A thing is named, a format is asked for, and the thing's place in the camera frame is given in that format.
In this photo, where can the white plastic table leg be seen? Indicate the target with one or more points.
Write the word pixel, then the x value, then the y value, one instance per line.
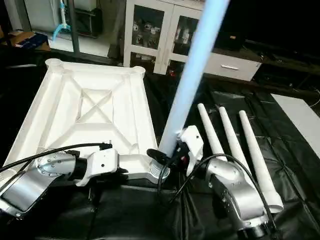
pixel 210 130
pixel 257 155
pixel 231 135
pixel 192 75

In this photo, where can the grey vertical metal pole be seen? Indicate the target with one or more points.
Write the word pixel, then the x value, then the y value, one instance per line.
pixel 74 25

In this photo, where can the white plastic table top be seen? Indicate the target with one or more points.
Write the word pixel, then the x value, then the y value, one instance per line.
pixel 100 110

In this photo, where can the light blue plastic object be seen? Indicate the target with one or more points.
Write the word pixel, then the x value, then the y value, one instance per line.
pixel 60 22

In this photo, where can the white flat board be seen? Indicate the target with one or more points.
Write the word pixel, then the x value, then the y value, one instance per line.
pixel 300 120

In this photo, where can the white drawer unit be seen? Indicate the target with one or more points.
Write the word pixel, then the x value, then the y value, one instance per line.
pixel 232 65

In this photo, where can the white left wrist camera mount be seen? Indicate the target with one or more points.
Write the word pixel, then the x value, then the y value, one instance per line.
pixel 100 165

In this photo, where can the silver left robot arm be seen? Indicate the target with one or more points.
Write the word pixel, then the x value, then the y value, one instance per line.
pixel 35 180

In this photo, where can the brown cardboard box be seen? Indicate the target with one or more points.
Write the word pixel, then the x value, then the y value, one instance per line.
pixel 27 39

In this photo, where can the dark low media cabinet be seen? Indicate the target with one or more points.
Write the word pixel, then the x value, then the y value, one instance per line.
pixel 292 65

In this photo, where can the black work mat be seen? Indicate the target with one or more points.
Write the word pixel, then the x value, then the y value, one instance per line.
pixel 130 215

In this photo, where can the white glass door cabinet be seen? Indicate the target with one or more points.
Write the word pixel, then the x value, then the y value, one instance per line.
pixel 155 35

